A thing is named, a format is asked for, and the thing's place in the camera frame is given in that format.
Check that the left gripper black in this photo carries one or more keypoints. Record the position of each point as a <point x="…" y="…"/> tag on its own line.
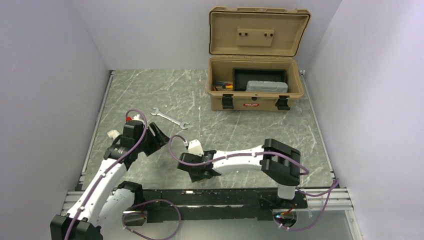
<point x="158" y="141"/>

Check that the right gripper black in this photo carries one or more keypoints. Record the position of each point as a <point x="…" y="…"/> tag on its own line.
<point x="195" y="177"/>

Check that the white PVC elbow fitting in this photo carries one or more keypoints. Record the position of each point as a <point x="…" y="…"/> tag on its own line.
<point x="113" y="134"/>

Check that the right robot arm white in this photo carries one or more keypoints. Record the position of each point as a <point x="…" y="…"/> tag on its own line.
<point x="280" y="162"/>

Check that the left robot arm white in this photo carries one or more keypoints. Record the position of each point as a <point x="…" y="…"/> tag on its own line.
<point x="106" y="197"/>

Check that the silver combination wrench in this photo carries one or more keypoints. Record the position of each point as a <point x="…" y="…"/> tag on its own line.
<point x="156" y="112"/>

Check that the grey plastic case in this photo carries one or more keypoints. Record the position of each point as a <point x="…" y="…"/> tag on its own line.
<point x="267" y="86"/>

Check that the black tray in toolbox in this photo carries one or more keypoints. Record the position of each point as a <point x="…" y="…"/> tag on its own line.
<point x="241" y="77"/>

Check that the tan plastic toolbox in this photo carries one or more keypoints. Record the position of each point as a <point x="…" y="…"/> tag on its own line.
<point x="255" y="38"/>

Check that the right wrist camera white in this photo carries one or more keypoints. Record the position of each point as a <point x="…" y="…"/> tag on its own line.
<point x="195" y="148"/>

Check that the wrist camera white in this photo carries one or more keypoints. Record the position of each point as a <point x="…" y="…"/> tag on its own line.
<point x="195" y="148"/>
<point x="137" y="117"/>

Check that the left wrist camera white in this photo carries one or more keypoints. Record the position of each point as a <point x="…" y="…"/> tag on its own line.
<point x="137" y="117"/>

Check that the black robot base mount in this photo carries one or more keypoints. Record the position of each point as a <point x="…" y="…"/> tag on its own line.
<point x="160" y="205"/>

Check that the yellow-handled tools in toolbox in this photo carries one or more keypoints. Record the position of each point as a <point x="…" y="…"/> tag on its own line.
<point x="222" y="86"/>

